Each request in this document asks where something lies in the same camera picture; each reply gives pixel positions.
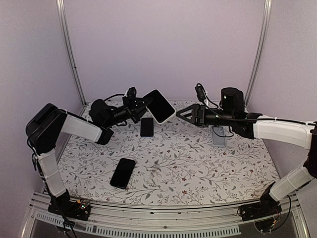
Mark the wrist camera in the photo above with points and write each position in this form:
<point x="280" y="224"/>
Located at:
<point x="130" y="95"/>
<point x="201" y="93"/>

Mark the left arm base with board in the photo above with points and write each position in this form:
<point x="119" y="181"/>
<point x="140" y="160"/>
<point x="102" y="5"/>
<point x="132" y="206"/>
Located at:
<point x="79" y="209"/>

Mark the front aluminium rail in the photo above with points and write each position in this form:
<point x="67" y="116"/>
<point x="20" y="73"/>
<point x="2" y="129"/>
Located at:
<point x="116" y="220"/>

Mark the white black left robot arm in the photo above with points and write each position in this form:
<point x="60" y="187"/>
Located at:
<point x="44" y="129"/>

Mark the right arm base with board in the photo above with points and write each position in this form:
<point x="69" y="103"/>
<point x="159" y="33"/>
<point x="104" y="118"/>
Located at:
<point x="265" y="214"/>

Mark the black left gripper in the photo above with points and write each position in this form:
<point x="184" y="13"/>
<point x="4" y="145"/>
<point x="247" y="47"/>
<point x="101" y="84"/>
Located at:
<point x="134" y="109"/>

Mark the right aluminium frame post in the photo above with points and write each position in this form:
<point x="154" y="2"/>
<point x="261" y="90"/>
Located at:
<point x="259" y="51"/>

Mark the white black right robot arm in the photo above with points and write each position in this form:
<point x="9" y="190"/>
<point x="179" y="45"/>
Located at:
<point x="232" y="113"/>

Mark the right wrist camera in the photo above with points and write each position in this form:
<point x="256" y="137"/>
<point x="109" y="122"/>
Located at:
<point x="201" y="93"/>

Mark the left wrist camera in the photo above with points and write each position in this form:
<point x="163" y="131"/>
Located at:
<point x="130" y="95"/>

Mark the left aluminium frame post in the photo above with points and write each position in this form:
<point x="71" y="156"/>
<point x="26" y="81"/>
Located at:
<point x="67" y="41"/>

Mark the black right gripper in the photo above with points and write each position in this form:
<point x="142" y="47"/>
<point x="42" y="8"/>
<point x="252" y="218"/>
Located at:
<point x="198" y="111"/>

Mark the aluminium frame post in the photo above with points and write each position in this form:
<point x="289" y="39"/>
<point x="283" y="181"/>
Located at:
<point x="259" y="51"/>
<point x="67" y="41"/>

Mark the light blue phone case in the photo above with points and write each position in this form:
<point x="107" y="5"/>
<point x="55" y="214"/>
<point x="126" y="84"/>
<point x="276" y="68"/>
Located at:
<point x="218" y="136"/>

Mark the black phone lying on table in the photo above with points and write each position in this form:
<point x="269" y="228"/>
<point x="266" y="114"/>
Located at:
<point x="122" y="173"/>

